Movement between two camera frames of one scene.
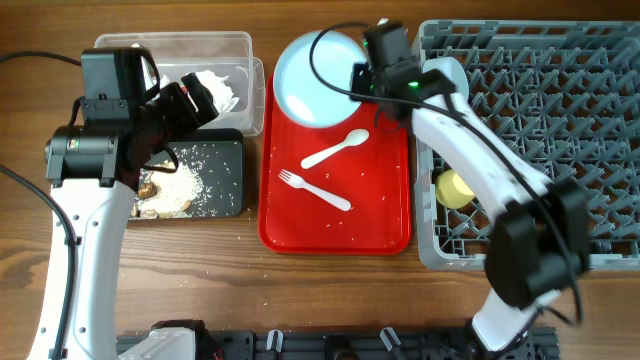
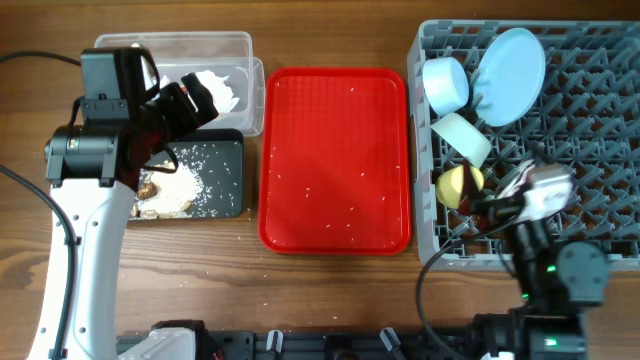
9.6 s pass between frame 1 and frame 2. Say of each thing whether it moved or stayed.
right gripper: moved
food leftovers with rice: stayed
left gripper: stayed
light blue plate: moved
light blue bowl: stayed
